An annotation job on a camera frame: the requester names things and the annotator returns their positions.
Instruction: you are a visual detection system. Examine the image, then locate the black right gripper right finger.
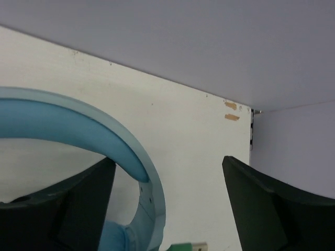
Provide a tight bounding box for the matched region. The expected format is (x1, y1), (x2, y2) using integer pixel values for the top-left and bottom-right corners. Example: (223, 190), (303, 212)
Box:
(222, 156), (334, 250)

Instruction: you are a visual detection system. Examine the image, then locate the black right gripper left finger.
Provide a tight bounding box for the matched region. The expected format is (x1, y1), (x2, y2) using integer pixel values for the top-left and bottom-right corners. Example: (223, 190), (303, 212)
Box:
(1, 158), (116, 251)

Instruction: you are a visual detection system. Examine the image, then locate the light blue over-ear headphones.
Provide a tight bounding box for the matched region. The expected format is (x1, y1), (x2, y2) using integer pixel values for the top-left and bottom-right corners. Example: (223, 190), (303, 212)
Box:
(1, 87), (166, 250)

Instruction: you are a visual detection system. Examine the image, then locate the green headphone cable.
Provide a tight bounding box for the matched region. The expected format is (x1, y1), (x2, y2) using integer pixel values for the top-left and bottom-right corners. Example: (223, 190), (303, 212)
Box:
(169, 242), (209, 251)

